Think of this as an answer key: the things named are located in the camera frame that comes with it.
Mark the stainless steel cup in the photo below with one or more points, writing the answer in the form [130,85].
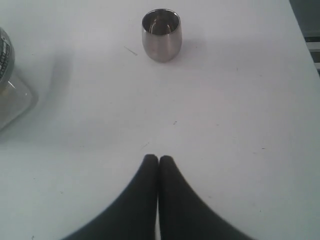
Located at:
[161,34]

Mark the round metal sieve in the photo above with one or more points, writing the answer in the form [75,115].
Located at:
[7,58]

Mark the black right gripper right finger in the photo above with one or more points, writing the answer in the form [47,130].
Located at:
[182,213]

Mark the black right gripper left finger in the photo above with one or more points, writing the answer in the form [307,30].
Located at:
[132,216]

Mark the white square tray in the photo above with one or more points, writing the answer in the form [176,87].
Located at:
[17,98]

